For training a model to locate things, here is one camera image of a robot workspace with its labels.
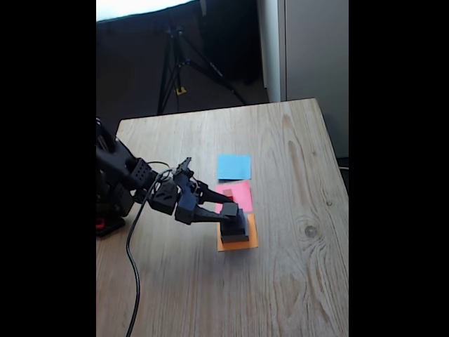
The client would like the black tripod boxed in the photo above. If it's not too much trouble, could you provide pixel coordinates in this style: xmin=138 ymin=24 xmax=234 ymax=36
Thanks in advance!
xmin=156 ymin=20 xmax=249 ymax=115

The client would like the pink paper sheet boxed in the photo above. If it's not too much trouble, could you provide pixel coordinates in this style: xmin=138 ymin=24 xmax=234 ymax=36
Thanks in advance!
xmin=214 ymin=180 xmax=253 ymax=216

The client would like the black cable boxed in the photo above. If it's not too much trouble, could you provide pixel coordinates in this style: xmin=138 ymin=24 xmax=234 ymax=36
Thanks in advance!
xmin=125 ymin=161 xmax=175 ymax=337

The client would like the small black foam block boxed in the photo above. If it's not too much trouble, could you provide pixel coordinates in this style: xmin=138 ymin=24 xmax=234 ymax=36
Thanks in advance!
xmin=222 ymin=201 xmax=240 ymax=218

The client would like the white cabinet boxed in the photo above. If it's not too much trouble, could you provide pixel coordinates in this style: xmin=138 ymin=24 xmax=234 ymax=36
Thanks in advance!
xmin=257 ymin=0 xmax=349 ymax=159

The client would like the blue paper sheet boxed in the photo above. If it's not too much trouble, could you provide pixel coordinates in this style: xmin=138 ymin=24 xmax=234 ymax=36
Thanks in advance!
xmin=217 ymin=154 xmax=253 ymax=182

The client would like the large grey foam block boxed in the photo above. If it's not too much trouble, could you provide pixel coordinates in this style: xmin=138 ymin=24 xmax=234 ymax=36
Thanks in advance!
xmin=220 ymin=224 xmax=250 ymax=244

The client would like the red and black table clamp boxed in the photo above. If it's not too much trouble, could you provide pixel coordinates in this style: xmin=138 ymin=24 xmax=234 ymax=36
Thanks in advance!
xmin=96 ymin=214 xmax=126 ymax=238

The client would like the orange paper sheet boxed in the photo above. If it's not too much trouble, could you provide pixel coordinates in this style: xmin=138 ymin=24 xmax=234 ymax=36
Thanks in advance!
xmin=217 ymin=213 xmax=259 ymax=253

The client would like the medium dark foam block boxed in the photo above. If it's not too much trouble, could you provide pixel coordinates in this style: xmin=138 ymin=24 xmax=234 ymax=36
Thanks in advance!
xmin=220 ymin=209 xmax=247 ymax=237

